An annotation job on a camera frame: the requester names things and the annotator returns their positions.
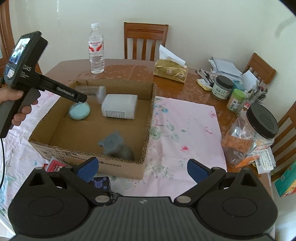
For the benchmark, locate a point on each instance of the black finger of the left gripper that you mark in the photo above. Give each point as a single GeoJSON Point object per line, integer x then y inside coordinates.
{"type": "Point", "coordinates": [46, 83]}

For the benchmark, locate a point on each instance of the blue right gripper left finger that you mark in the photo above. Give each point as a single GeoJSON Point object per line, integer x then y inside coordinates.
{"type": "Point", "coordinates": [88, 169]}

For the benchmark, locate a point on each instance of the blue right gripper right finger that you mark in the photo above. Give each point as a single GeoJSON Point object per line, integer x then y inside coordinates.
{"type": "Point", "coordinates": [197, 171]}

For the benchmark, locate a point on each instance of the black toy train red wheels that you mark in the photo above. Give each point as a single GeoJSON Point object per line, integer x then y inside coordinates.
{"type": "Point", "coordinates": [104, 185]}

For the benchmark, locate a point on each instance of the light blue oval case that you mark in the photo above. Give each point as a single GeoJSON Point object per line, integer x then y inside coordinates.
{"type": "Point", "coordinates": [79, 111]}

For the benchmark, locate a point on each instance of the clear plastic jar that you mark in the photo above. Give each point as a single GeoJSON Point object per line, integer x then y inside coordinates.
{"type": "Point", "coordinates": [98, 91]}

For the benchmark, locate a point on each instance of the white translucent plastic box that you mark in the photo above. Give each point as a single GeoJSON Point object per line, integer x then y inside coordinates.
{"type": "Point", "coordinates": [119, 106]}

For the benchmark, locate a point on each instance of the person left hand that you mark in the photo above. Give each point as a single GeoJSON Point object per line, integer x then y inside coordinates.
{"type": "Point", "coordinates": [9, 94]}

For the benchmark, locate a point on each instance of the pink card box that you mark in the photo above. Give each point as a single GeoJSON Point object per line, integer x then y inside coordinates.
{"type": "Point", "coordinates": [54, 165]}

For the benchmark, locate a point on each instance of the wooden chair left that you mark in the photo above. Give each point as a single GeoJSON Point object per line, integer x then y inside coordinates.
{"type": "Point", "coordinates": [7, 40]}

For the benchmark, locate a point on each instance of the wooden chair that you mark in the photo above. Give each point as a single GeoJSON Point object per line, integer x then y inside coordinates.
{"type": "Point", "coordinates": [260, 69]}
{"type": "Point", "coordinates": [145, 32]}
{"type": "Point", "coordinates": [7, 40]}

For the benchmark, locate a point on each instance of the pink floral tablecloth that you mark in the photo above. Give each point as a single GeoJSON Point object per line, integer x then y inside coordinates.
{"type": "Point", "coordinates": [180, 130]}

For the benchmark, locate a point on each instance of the brown cardboard box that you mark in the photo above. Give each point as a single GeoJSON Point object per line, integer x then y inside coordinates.
{"type": "Point", "coordinates": [74, 141]}

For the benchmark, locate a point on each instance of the large black lid jar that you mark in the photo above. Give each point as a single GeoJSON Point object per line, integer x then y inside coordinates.
{"type": "Point", "coordinates": [253, 131]}

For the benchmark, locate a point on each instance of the clear water bottle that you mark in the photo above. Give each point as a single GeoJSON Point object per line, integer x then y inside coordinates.
{"type": "Point", "coordinates": [96, 49]}

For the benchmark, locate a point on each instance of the green lid spice jar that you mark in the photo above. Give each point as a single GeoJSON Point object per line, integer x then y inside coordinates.
{"type": "Point", "coordinates": [235, 100]}

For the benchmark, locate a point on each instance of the green label glass jar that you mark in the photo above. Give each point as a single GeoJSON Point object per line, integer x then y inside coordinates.
{"type": "Point", "coordinates": [222, 87]}

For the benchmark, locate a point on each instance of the gold tissue pack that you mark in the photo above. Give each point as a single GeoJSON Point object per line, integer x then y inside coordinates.
{"type": "Point", "coordinates": [170, 66]}

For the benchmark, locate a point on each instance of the wooden chair right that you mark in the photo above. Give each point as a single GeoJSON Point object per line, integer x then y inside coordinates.
{"type": "Point", "coordinates": [260, 69]}

